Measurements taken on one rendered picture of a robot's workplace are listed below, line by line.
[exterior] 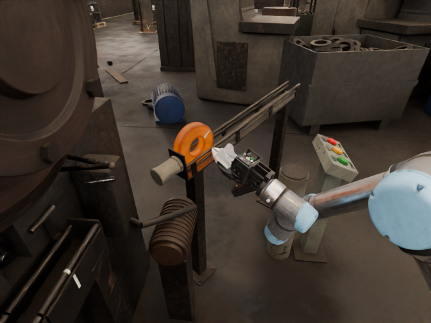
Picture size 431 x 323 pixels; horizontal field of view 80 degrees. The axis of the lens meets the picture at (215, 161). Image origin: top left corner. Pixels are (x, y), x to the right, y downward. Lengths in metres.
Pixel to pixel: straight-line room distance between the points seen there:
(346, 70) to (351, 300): 1.73
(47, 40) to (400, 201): 0.53
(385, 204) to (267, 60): 2.51
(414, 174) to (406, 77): 2.38
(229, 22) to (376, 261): 2.40
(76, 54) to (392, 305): 1.46
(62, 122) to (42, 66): 0.07
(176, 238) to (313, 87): 1.85
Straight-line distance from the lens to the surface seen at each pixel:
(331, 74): 2.41
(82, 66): 0.42
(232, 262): 1.40
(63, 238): 0.67
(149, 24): 9.13
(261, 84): 2.98
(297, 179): 1.08
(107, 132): 0.86
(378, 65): 2.64
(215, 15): 2.99
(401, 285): 1.59
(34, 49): 0.33
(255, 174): 0.74
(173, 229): 0.84
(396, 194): 0.51
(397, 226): 0.53
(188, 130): 0.82
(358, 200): 0.74
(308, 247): 1.46
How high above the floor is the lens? 1.15
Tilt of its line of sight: 34 degrees down
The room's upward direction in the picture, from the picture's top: straight up
